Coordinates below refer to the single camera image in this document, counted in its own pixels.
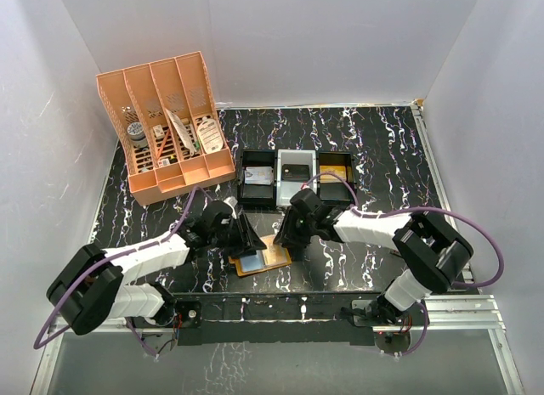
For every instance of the white paper leaflet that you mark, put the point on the white paper leaflet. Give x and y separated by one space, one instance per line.
182 132

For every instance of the left black card bin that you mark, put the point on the left black card bin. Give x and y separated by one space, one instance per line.
256 196

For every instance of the aluminium table frame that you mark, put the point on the aluminium table frame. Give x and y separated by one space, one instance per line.
463 351

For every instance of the silver credit card stack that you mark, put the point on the silver credit card stack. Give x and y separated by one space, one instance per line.
258 175

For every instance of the right black card bin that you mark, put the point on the right black card bin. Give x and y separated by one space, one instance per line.
336 183

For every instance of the orange leather card holder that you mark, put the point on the orange leather card holder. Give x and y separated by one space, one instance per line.
253 264

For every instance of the white middle card bin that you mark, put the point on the white middle card bin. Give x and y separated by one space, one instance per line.
285 190

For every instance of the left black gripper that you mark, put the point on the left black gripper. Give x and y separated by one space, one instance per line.
247 241

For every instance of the peach desk file organizer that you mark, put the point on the peach desk file organizer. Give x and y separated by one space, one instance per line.
143 93

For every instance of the gold credit card stack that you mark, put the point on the gold credit card stack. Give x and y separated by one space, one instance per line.
335 174

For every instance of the white labelled package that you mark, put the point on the white labelled package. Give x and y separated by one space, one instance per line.
210 135

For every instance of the black credit card stack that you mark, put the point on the black credit card stack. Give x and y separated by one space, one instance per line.
295 172

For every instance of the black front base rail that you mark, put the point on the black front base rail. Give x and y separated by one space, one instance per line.
194 320

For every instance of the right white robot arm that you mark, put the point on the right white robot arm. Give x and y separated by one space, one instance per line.
433 251

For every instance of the orange pencil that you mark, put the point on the orange pencil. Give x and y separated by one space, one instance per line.
163 143

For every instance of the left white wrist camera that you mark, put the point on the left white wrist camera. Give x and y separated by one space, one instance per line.
232 203

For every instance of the black card bin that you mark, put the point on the black card bin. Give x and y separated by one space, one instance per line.
256 196
336 183

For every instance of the grey tape roll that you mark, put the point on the grey tape roll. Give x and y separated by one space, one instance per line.
136 134

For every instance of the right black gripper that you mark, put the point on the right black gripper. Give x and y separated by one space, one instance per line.
287 236

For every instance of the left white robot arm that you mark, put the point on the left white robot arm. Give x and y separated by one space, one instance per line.
99 284

